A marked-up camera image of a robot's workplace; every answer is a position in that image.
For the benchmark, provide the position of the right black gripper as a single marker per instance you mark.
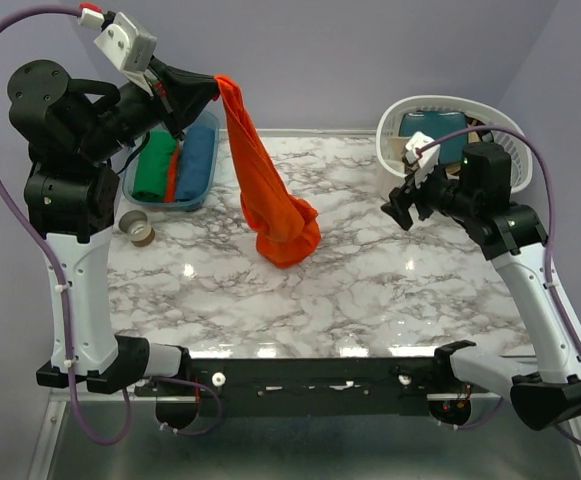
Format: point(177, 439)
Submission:
point(401, 199)

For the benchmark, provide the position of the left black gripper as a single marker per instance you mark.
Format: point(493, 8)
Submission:
point(176, 94)

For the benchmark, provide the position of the orange t shirt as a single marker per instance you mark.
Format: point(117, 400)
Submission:
point(172, 176)
point(286, 227)

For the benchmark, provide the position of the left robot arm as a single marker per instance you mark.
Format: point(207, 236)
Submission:
point(74, 127)

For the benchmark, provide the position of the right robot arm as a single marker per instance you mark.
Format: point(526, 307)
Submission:
point(512, 238)

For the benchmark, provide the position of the tape roll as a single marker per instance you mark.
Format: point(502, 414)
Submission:
point(136, 226)

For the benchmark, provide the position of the clear blue plastic bin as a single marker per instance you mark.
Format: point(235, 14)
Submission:
point(206, 119)

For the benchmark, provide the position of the beige garment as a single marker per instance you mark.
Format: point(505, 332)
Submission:
point(396, 151)

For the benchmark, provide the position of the rolled blue t shirt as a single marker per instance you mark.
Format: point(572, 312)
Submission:
point(195, 163)

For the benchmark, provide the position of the teal folded garment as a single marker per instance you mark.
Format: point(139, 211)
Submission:
point(437, 124)

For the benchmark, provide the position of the white laundry basket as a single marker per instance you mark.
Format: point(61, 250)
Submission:
point(388, 178)

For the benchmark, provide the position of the rolled green t shirt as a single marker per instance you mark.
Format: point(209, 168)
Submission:
point(151, 171)

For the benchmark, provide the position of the rolled orange t shirt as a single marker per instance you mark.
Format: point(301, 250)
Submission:
point(172, 176)

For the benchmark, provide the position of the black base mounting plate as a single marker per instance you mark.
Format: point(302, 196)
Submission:
point(409, 386)

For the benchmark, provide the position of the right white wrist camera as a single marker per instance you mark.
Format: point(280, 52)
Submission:
point(420, 157)

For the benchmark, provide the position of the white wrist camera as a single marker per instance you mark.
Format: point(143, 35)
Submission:
point(123, 41)
point(420, 157)

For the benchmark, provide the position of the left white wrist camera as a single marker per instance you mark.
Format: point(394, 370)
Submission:
point(123, 41)

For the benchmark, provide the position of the aluminium rail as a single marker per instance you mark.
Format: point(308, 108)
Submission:
point(519, 394)

